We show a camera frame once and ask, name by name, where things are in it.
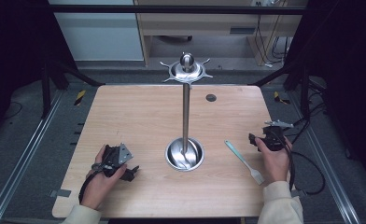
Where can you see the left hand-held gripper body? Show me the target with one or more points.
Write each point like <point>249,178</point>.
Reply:
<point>113,158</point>

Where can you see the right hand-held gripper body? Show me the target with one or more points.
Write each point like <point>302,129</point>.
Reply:
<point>273,138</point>

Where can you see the person's right hand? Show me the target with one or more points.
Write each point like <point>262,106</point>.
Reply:
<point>276,165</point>

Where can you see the person's left hand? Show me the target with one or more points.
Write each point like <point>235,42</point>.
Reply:
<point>98,188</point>

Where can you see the yellow black striped tape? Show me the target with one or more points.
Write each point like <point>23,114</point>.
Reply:
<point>277,97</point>
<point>80,97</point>

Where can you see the round grey table grommet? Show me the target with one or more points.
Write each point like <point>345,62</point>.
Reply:
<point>211,97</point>

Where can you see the grey tape strip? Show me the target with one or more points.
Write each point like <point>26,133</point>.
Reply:
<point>60,193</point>
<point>298,193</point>

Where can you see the steel utensil hanging stand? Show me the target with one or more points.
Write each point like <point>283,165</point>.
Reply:
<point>186,118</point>

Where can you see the black curtain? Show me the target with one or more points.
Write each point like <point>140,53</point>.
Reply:
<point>13,46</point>
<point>349,62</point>

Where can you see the white cabinet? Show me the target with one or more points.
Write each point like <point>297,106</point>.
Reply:
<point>100,37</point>

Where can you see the light wooden desk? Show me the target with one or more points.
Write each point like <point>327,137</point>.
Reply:
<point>203,23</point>

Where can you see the black metal frame leg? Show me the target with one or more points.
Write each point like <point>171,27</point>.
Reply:
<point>304,93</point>
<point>45,90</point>

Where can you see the aluminium floor rail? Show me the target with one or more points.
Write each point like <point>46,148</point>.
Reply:
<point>327,168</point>
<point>25,155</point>

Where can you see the black horizontal frame bar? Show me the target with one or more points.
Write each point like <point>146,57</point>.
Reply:
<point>171,9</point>

